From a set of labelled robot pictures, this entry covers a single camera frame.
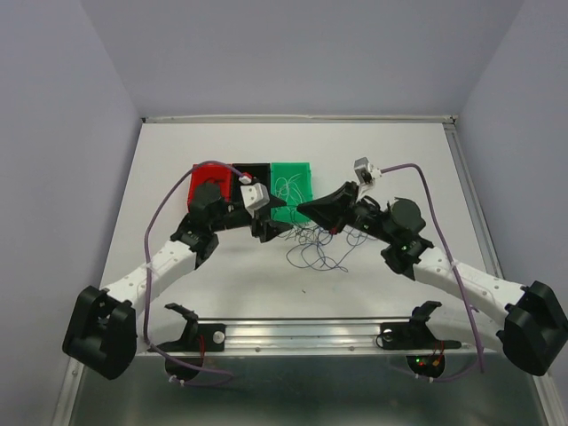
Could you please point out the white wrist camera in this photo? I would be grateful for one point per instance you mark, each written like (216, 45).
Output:
(254, 194)
(367, 174)

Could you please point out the black plastic bin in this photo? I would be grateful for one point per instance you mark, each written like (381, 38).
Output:
(261, 171)

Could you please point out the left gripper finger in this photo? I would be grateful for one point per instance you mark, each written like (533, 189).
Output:
(274, 202)
(269, 230)

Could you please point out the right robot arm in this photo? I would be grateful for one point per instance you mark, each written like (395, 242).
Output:
(525, 323)

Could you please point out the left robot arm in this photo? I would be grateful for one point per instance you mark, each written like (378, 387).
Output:
(109, 326)

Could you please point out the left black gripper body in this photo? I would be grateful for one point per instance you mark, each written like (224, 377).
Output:
(231, 218)

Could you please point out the red plastic bin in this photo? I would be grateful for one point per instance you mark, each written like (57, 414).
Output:
(214, 174)

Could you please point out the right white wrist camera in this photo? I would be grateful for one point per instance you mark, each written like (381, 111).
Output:
(367, 174)

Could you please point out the aluminium right side rail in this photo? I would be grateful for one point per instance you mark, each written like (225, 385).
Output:
(483, 235)

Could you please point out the aluminium back rail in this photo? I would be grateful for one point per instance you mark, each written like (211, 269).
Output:
(281, 118)

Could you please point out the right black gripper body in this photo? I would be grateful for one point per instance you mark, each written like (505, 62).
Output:
(366, 219)

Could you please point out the green plastic bin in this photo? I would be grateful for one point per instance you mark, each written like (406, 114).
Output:
(292, 182)

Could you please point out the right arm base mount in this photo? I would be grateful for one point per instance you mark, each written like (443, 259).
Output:
(413, 335)

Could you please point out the aluminium rail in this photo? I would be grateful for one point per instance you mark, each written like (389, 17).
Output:
(483, 235)
(322, 337)
(281, 118)

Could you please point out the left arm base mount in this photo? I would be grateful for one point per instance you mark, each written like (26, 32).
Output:
(184, 356)

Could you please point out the aluminium front rail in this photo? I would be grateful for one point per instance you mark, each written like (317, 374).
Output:
(322, 337)

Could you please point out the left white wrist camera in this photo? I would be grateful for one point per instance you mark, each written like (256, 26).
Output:
(254, 194)

